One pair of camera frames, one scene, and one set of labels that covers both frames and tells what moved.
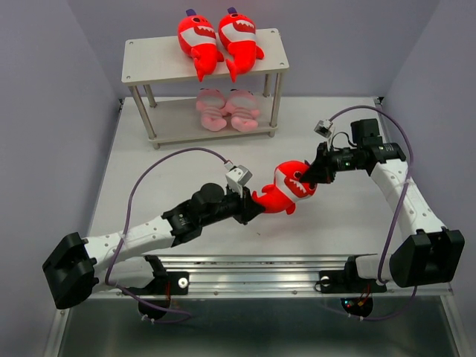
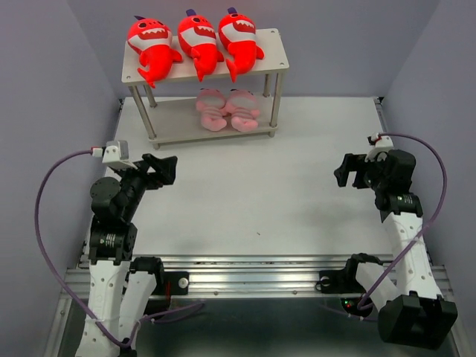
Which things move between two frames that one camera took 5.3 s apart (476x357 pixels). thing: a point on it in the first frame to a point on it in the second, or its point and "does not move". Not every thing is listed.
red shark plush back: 197,38 does not move
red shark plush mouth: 238,32 does not move
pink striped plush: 242,106 does not move
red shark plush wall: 286,190 to 153,39
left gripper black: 247,207 to 163,166
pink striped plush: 210,102 does not move
